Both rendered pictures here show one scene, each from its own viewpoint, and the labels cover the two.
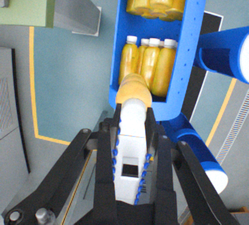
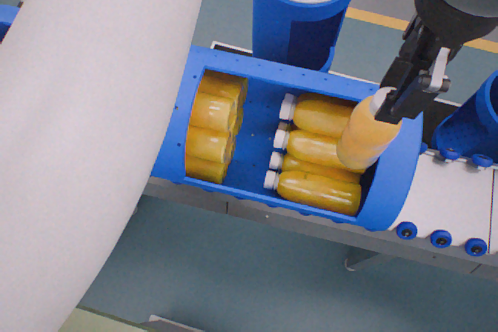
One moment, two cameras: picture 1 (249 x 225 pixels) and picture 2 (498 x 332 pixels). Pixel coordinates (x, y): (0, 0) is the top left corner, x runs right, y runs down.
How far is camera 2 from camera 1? 0.42 m
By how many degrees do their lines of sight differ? 32
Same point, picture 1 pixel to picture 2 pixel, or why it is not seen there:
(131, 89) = (358, 114)
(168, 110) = not seen: hidden behind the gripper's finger
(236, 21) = (222, 14)
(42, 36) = not seen: outside the picture
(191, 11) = (249, 67)
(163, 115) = not seen: hidden behind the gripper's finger
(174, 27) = (254, 111)
